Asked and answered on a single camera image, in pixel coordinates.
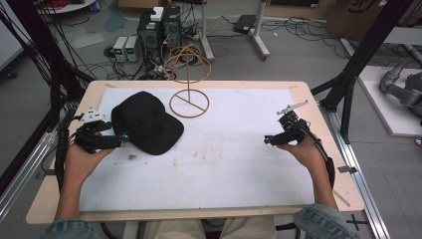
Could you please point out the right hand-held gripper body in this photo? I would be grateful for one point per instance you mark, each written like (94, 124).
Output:
(292, 127)

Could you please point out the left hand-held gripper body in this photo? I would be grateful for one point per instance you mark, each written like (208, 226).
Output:
(94, 137)

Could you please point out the black cap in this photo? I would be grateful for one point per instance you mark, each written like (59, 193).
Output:
(146, 122)

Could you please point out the person's left hand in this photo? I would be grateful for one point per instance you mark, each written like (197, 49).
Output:
(81, 162)

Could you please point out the person's right hand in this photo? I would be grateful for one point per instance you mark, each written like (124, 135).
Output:
(307, 154)

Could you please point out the white table mat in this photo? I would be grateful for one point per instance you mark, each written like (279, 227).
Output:
(212, 166)

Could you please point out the grey tape piece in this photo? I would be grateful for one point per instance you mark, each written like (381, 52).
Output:
(347, 169)

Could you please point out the white power supply unit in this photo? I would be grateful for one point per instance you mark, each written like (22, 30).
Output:
(120, 48)
(132, 49)

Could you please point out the person's left denim sleeve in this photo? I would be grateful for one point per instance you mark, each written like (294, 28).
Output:
(69, 229)

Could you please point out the person's denim sleeve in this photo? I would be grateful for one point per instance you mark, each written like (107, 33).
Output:
(69, 229)
(326, 222)

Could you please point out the person's right denim sleeve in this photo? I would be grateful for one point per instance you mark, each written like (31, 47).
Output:
(326, 222)

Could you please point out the white floor board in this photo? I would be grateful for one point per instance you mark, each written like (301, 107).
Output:
(388, 116)

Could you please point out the black computer tower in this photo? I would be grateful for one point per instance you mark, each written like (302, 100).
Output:
(149, 36)
(171, 26)

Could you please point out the person's beige trousers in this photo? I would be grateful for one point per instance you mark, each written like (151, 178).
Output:
(212, 229)

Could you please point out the black flat box on floor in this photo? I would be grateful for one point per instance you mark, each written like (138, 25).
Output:
(245, 24)

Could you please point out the cardboard box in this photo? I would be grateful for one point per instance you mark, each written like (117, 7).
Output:
(355, 18)

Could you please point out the white box on tower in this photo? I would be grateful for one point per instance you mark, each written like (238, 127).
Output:
(157, 14)

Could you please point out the aluminium rail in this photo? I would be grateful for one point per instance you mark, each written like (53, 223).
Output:
(360, 186)
(23, 179)

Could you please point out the black metal frame stand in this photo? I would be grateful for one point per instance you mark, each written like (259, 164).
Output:
(358, 66)
(36, 56)

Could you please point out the white table leg frame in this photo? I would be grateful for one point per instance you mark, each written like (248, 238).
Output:
(232, 30)

